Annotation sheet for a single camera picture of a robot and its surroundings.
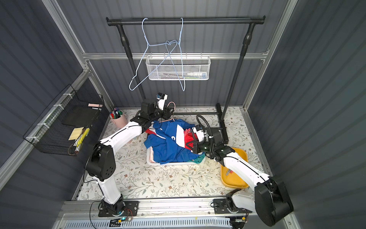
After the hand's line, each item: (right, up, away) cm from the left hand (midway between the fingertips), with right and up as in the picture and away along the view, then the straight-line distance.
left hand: (171, 106), depth 86 cm
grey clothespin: (+34, -40, -2) cm, 52 cm away
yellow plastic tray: (+35, -43, -2) cm, 55 cm away
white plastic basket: (-10, -33, -5) cm, 35 cm away
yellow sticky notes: (-47, -15, -13) cm, 52 cm away
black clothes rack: (+36, 0, +14) cm, 38 cm away
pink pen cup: (-39, -7, +14) cm, 42 cm away
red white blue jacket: (0, -20, -5) cm, 21 cm away
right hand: (+11, -22, -7) cm, 25 cm away
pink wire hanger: (+1, -6, -1) cm, 7 cm away
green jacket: (+16, -30, -9) cm, 35 cm away
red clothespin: (+10, -15, -8) cm, 19 cm away
